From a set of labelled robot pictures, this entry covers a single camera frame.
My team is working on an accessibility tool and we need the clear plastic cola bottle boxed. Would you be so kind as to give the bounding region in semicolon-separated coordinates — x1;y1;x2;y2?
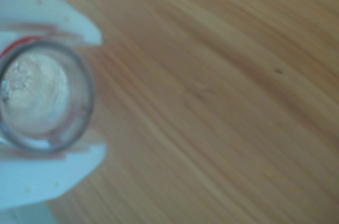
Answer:
0;24;96;160

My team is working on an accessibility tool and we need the white sheer curtain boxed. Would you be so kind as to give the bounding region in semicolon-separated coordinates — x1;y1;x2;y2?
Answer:
0;202;58;224

